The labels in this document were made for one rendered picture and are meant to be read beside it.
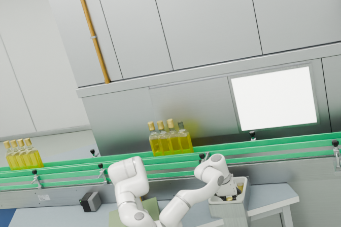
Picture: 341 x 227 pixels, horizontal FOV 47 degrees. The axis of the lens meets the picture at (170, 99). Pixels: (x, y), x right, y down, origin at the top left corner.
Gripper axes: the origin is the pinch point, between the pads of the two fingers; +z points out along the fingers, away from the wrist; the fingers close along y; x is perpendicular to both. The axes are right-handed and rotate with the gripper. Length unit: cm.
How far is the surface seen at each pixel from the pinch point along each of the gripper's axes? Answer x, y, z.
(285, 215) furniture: -4.6, -24.3, 19.3
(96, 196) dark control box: -11, 79, 1
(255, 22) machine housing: -60, -24, -63
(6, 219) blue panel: -14, 156, 19
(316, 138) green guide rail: -32, -45, -6
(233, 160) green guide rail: -24.4, -1.5, -3.3
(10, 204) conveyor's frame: -15, 145, 6
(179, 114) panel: -47, 27, -22
